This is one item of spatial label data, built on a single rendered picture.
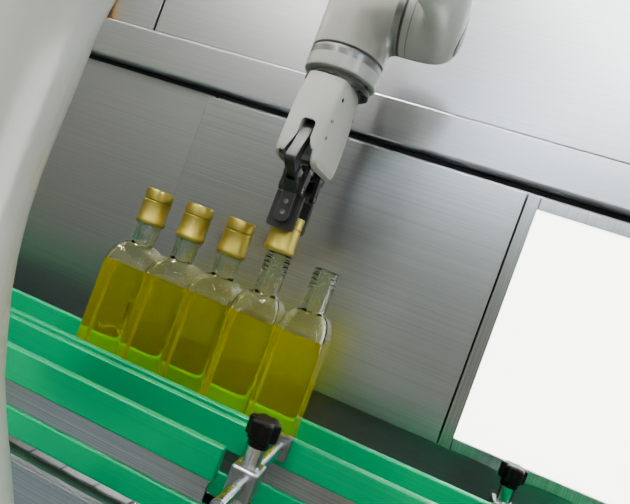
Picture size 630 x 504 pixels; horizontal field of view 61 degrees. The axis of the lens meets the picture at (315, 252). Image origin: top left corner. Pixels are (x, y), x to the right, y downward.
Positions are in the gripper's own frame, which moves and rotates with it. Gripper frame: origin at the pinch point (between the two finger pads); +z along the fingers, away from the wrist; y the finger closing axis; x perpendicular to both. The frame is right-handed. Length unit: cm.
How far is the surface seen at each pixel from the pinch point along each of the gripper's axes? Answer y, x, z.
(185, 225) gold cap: -0.1, -11.8, 5.4
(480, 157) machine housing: -14.6, 17.3, -16.1
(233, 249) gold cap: 0.0, -5.0, 6.1
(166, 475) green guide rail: 11.7, 1.2, 26.8
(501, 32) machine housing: -16.8, 14.1, -34.0
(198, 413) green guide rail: 4.6, -0.4, 23.2
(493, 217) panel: -13.8, 21.4, -9.0
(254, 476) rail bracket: 14.6, 9.5, 22.0
